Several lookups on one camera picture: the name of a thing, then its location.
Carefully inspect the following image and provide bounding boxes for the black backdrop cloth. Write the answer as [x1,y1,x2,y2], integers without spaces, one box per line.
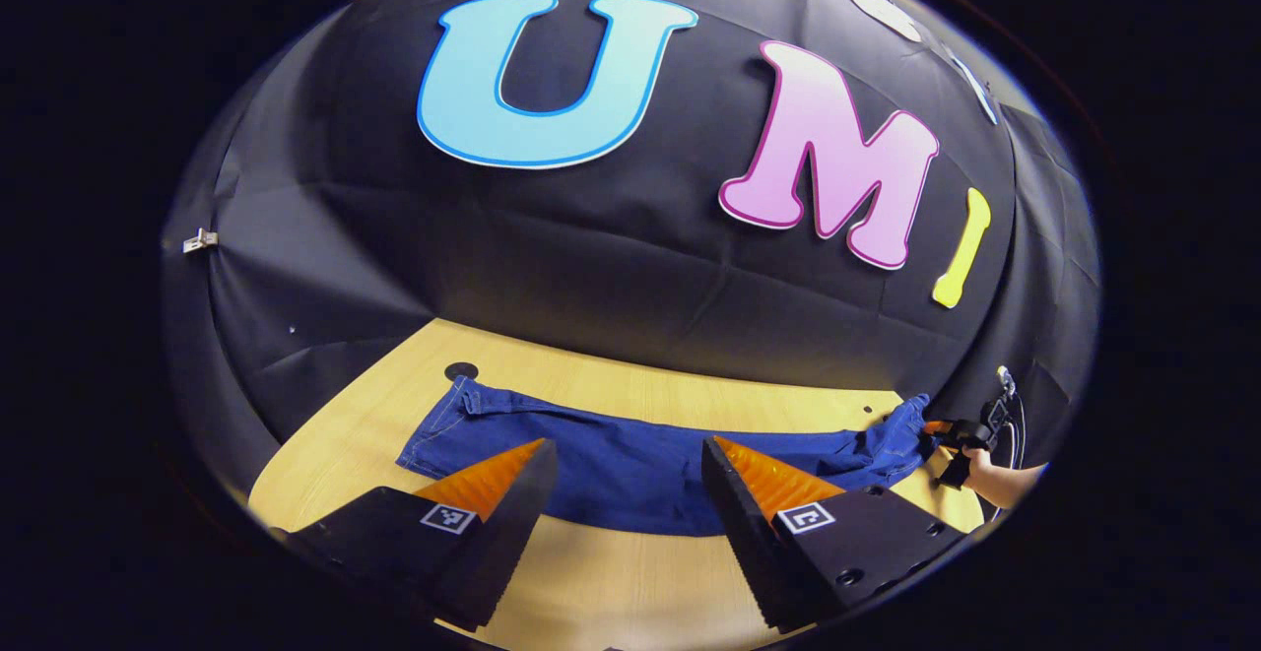
[163,0,1102,494]

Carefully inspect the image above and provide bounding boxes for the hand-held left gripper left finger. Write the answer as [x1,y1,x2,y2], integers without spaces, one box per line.
[284,438,559,632]

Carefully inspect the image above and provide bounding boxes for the blue denim jeans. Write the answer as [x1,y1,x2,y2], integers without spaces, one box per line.
[397,375,937,538]

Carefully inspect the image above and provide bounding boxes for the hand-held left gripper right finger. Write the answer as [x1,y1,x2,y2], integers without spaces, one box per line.
[701,436,972,634]

